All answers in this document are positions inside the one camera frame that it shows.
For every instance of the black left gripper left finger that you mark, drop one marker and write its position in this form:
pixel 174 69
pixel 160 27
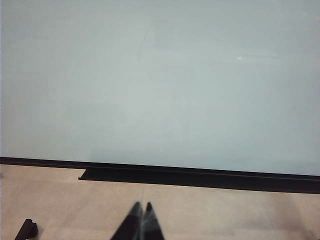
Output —
pixel 131 222

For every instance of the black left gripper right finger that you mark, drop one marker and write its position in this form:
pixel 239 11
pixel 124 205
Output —
pixel 152 225

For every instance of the black whiteboard pen tray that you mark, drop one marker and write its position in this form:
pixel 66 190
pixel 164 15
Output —
pixel 200 180

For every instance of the black plastic bracket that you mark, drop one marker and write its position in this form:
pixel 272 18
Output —
pixel 26 230

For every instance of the white whiteboard with black frame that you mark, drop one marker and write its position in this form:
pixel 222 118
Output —
pixel 160 82

